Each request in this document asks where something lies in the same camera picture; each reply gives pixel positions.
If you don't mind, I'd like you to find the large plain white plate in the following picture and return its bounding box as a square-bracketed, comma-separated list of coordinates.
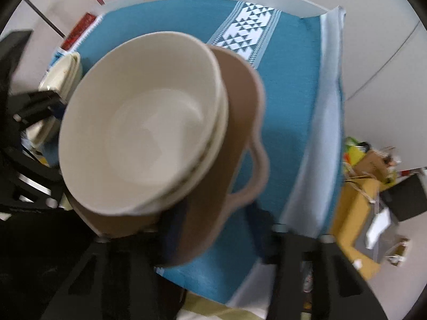
[26, 52, 82, 148]

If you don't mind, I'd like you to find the beige square handled bowl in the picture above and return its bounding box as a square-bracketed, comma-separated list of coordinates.
[66, 46, 269, 267]

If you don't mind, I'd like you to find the cream bowl nearer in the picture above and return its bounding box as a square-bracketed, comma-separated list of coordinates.
[59, 32, 224, 216]

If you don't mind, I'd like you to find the black clothes rack pole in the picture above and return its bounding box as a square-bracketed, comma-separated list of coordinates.
[23, 0, 65, 39]

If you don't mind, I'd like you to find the blue tablecloth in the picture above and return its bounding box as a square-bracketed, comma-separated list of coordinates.
[41, 0, 345, 306]

